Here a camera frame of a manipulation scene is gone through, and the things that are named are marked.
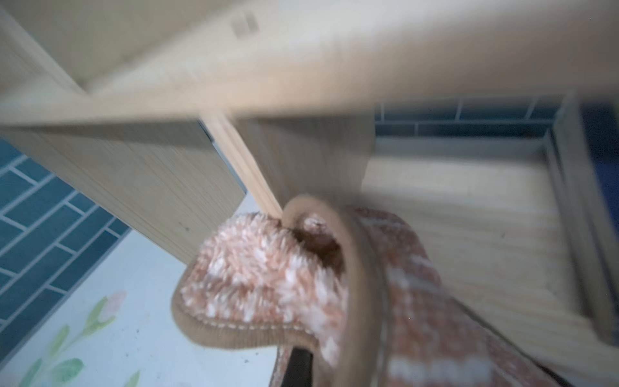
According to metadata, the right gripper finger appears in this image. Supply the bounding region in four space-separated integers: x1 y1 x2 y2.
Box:
280 348 313 387

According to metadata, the floral table mat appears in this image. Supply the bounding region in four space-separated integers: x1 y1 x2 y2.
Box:
1 231 277 386

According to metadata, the light wooden bookshelf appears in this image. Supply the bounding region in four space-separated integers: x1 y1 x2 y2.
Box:
1 1 618 386

